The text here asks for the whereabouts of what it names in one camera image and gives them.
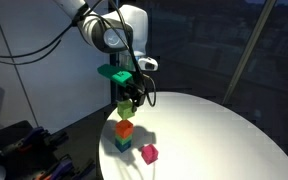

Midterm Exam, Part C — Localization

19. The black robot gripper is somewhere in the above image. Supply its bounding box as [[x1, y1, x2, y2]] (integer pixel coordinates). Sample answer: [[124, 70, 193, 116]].
[[119, 82, 145, 113]]

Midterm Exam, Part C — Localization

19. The lime green cube block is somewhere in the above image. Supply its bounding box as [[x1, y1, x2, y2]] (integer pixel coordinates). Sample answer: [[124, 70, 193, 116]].
[[117, 100, 135, 120]]

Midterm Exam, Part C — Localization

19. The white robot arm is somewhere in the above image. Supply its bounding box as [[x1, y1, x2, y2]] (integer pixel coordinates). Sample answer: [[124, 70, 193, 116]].
[[54, 0, 158, 113]]

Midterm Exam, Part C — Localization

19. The orange cube block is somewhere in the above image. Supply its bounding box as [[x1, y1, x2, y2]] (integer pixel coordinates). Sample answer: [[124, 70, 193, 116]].
[[115, 120, 133, 139]]

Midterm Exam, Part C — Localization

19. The dark green cube block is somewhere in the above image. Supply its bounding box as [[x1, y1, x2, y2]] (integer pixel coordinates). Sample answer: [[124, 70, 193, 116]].
[[115, 134, 132, 145]]

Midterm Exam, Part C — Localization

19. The blue cube block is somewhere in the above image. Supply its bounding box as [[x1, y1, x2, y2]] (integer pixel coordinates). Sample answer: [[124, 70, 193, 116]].
[[115, 140, 132, 153]]

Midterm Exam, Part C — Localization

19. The pink cube block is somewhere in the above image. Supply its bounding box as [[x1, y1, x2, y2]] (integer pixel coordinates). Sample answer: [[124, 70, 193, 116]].
[[141, 144, 159, 165]]

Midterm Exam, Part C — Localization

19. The round white table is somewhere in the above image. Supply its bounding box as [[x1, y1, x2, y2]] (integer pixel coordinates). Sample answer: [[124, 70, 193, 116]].
[[99, 92, 288, 180]]

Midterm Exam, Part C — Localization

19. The purple spring clamp upper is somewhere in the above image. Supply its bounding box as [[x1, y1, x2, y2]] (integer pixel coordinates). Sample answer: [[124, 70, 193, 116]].
[[2, 127, 68, 156]]

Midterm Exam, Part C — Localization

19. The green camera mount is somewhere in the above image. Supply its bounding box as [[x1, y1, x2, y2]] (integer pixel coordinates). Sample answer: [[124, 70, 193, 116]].
[[97, 64, 132, 86]]

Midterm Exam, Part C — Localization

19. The grey diagonal window frame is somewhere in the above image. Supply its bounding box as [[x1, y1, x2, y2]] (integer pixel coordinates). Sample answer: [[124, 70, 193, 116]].
[[222, 0, 277, 104]]

